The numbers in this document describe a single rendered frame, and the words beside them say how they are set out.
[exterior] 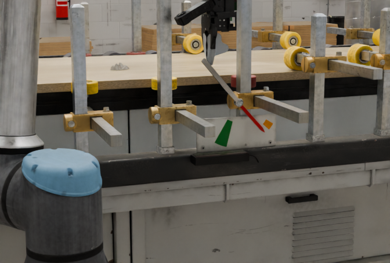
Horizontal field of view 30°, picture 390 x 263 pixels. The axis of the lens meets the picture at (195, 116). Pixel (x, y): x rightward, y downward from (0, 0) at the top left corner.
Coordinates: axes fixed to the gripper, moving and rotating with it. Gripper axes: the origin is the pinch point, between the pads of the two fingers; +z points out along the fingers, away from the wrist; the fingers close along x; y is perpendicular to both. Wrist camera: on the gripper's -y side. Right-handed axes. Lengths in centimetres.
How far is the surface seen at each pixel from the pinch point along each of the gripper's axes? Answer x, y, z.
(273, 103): -8.4, 16.7, 12.0
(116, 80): 25.6, -20.9, 8.0
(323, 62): 5.2, 40.0, 2.7
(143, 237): 28, -13, 61
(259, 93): 5.2, 18.3, 11.1
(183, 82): 25.6, 0.9, 9.8
